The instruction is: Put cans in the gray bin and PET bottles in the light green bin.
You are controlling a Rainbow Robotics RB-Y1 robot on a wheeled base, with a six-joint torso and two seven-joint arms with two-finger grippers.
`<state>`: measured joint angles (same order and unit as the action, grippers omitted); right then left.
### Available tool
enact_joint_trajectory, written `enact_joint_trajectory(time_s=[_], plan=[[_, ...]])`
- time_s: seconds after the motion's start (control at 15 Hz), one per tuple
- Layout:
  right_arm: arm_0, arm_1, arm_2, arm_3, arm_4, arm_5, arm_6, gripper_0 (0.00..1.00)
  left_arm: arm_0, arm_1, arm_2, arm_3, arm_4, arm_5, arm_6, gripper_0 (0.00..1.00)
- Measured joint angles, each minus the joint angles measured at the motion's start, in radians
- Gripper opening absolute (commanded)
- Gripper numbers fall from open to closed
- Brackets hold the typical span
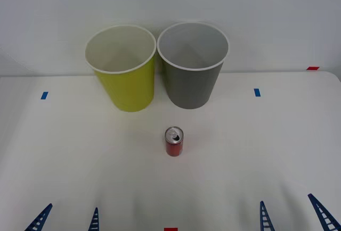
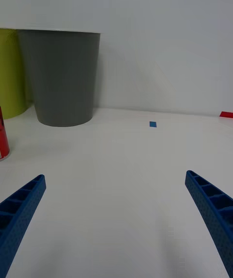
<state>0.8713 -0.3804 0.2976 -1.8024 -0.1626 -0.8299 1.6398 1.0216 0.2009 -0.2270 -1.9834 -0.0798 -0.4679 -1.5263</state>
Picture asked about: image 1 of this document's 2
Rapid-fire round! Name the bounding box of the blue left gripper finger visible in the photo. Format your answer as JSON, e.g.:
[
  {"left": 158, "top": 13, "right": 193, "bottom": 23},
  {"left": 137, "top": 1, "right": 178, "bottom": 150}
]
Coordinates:
[
  {"left": 87, "top": 207, "right": 99, "bottom": 231},
  {"left": 24, "top": 203, "right": 53, "bottom": 231}
]

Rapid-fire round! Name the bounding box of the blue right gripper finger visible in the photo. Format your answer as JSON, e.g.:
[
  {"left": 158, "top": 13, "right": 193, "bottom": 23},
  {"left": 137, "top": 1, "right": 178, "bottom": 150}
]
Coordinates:
[
  {"left": 307, "top": 193, "right": 341, "bottom": 231},
  {"left": 259, "top": 201, "right": 275, "bottom": 231}
]

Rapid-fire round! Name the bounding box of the red drink can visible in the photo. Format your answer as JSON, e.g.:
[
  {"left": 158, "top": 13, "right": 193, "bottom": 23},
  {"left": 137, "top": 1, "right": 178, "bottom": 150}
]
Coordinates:
[{"left": 164, "top": 126, "right": 185, "bottom": 158}]

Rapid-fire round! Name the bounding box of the yellow-green plastic bin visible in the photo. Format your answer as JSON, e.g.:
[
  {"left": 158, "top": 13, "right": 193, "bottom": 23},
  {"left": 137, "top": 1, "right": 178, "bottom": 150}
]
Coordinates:
[{"left": 85, "top": 24, "right": 157, "bottom": 113}]

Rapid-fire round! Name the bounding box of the grey plastic bin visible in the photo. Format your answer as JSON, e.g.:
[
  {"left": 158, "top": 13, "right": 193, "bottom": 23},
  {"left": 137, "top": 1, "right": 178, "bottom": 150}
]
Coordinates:
[{"left": 157, "top": 22, "right": 230, "bottom": 110}]

